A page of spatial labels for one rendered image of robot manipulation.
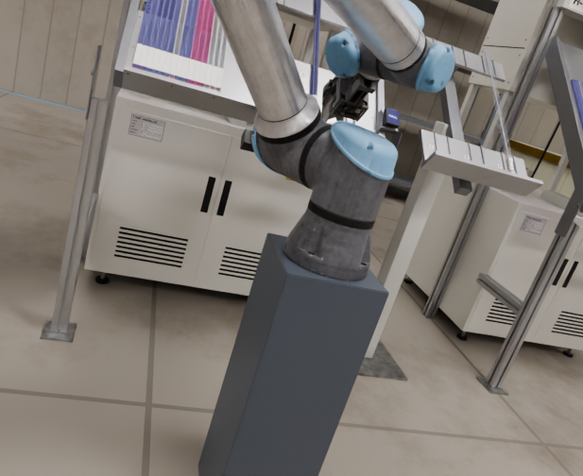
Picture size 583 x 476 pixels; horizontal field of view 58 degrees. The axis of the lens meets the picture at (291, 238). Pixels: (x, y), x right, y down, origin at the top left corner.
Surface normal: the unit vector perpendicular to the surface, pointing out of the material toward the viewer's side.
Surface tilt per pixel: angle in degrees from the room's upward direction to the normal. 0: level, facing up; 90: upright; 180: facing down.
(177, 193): 90
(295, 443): 90
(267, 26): 95
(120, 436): 0
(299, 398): 90
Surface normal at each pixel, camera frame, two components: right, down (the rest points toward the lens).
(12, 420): 0.29, -0.91
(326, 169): -0.69, 0.03
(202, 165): 0.22, 0.37
